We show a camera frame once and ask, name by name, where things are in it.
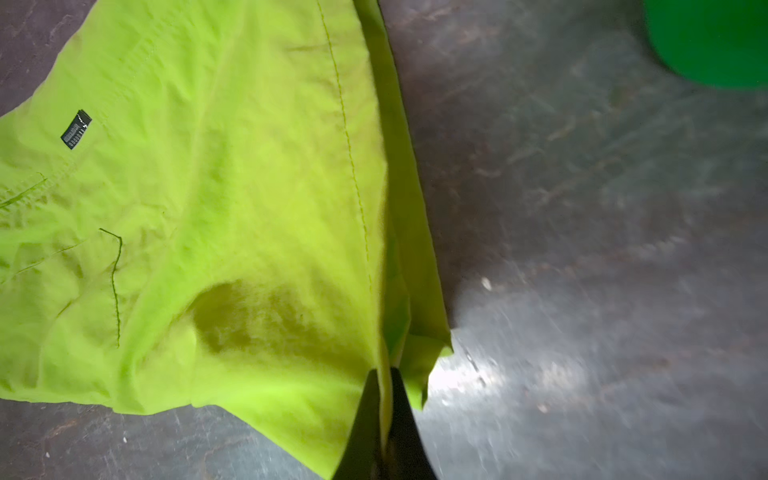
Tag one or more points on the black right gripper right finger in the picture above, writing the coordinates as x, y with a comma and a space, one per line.
405, 457

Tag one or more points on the lime green shorts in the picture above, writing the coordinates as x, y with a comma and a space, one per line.
217, 203

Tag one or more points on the green plastic basket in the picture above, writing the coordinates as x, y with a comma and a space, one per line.
718, 43

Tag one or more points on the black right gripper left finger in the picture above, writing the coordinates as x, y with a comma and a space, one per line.
362, 454

